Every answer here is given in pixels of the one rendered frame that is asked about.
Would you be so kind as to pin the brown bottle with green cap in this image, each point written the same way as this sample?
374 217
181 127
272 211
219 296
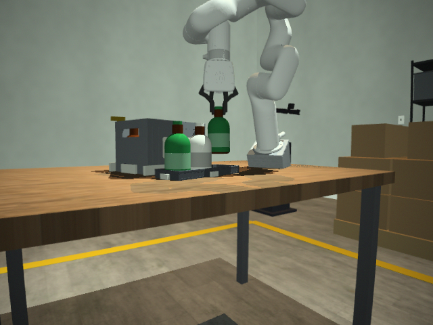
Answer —
133 133

